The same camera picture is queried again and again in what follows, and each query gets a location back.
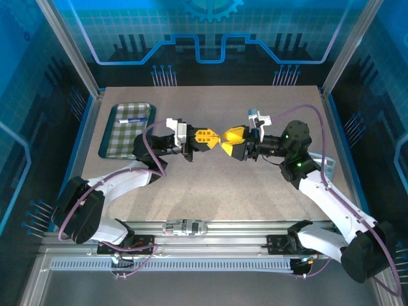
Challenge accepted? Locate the green white checkered cloth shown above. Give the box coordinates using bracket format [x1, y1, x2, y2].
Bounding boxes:
[105, 102, 151, 157]

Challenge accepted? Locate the grey pocket calculator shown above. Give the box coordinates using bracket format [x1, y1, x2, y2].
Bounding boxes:
[310, 152, 336, 179]

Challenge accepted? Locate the teal plastic tray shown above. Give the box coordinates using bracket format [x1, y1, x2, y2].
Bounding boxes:
[98, 101, 157, 159]

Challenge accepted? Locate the grey metal front panel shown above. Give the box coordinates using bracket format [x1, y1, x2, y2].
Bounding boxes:
[40, 269, 379, 306]

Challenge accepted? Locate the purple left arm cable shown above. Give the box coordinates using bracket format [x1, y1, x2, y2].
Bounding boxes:
[59, 118, 168, 281]

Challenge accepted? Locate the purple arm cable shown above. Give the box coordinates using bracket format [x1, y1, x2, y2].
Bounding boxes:
[270, 104, 403, 297]
[59, 118, 168, 281]

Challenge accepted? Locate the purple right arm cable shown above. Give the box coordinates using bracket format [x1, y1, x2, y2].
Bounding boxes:
[270, 104, 403, 297]

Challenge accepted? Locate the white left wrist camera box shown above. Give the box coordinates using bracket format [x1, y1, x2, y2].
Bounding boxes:
[165, 117, 189, 146]

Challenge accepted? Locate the aluminium table side rail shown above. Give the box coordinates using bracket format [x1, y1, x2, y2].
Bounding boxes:
[63, 89, 105, 192]
[319, 87, 364, 211]

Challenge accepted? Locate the printed label on rail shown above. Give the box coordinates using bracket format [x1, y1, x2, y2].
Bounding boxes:
[162, 219, 209, 237]

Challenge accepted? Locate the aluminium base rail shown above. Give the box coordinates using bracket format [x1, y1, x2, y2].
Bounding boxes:
[41, 219, 351, 265]

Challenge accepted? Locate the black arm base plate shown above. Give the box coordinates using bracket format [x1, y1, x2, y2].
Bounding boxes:
[97, 235, 157, 256]
[266, 234, 325, 256]

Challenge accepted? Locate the aluminium frame post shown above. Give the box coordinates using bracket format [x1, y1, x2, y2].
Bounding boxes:
[34, 0, 105, 98]
[320, 0, 385, 98]

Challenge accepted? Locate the grey slotted cable duct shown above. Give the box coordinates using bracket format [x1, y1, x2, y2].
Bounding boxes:
[50, 258, 296, 272]

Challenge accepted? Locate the small wired connector board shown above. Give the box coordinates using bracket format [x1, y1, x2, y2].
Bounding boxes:
[110, 251, 135, 267]
[290, 256, 316, 277]

